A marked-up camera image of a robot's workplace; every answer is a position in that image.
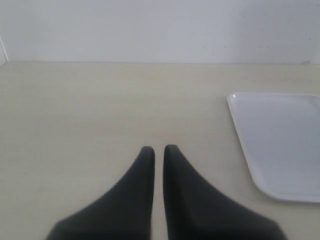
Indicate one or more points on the white plastic tray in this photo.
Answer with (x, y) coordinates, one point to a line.
(279, 134)

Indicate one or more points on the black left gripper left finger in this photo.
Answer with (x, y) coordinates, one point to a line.
(122, 213)

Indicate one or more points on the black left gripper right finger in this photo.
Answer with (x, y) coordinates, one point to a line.
(196, 210)

